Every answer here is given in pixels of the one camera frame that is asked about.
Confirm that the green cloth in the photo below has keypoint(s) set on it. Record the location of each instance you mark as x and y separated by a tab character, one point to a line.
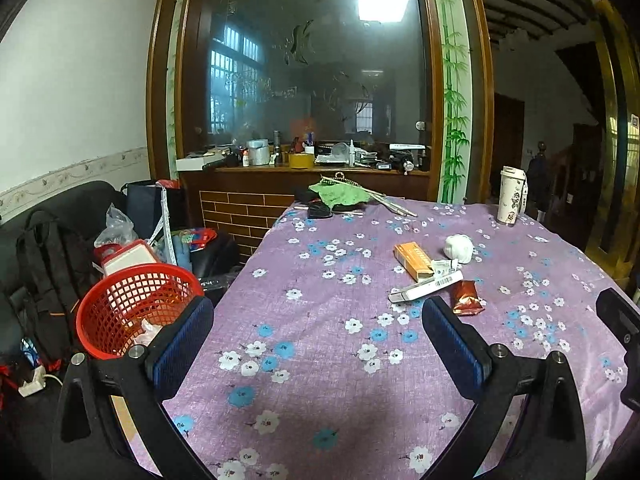
337	193

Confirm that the white plastic jar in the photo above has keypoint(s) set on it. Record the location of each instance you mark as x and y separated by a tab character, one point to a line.
258	152

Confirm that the purple floral tablecloth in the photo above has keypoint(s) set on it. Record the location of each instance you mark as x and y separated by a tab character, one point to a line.
309	372

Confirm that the white floral paper cup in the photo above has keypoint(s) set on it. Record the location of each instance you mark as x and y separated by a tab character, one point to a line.
513	195

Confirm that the clear plastic bag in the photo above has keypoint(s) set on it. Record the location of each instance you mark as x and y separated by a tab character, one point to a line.
119	229

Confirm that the white flat box on counter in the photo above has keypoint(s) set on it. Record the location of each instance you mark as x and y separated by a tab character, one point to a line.
199	162

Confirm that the black backpack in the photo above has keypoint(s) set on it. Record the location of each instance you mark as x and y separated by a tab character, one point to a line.
56	269

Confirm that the orange medicine box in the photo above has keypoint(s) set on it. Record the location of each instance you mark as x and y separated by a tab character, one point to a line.
414	260

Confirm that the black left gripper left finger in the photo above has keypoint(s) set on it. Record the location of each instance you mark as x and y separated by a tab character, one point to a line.
87	439

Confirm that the black sofa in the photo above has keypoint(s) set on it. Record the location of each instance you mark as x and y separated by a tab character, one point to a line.
83	208

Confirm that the dark blue shopping bag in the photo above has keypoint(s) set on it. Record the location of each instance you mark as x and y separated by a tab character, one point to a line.
144	206

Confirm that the black pouch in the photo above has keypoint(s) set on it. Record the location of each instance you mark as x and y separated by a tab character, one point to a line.
319	210

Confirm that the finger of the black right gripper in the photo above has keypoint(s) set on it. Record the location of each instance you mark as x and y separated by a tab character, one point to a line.
623	321

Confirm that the yellow tin container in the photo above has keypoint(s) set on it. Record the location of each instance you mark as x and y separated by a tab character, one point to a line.
301	161

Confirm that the red plastic mesh basket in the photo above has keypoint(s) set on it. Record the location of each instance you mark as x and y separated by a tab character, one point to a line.
111	314

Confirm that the white long medicine box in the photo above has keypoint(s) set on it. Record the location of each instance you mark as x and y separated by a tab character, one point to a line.
447	273

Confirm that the white tissue ball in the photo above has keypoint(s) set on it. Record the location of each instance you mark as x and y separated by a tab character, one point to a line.
459	247

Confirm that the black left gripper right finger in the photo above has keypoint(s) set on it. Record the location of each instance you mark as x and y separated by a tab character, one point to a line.
548	440

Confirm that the colorful toy bag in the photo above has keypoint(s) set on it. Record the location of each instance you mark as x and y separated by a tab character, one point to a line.
186	242

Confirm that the wooden glass cabinet partition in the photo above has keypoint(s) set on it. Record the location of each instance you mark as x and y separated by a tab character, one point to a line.
361	72

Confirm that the red snack packet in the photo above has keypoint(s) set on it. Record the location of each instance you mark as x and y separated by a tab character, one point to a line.
465	301

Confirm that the red framed white box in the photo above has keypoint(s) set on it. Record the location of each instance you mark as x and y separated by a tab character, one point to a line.
111	258

